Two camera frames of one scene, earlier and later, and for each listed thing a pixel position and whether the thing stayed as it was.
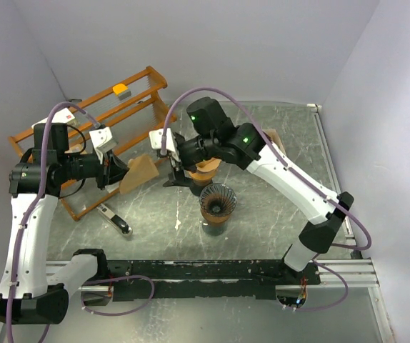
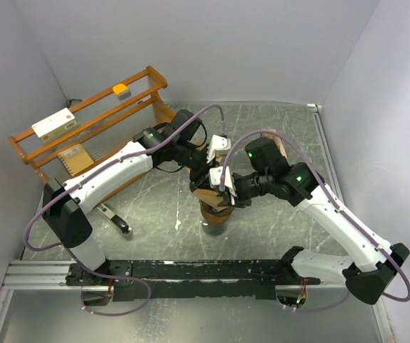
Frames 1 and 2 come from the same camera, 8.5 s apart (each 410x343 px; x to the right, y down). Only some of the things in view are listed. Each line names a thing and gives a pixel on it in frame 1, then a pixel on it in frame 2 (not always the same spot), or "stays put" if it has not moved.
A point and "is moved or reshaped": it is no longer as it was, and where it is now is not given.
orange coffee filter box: [275, 136] stays put
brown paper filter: [141, 170] is moved or reshaped
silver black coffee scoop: [116, 221] stays put
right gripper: [176, 176] to [238, 201]
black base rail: [166, 280] stays put
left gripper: [111, 173] to [201, 178]
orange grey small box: [121, 91] stays put
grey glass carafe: [215, 229] stays put
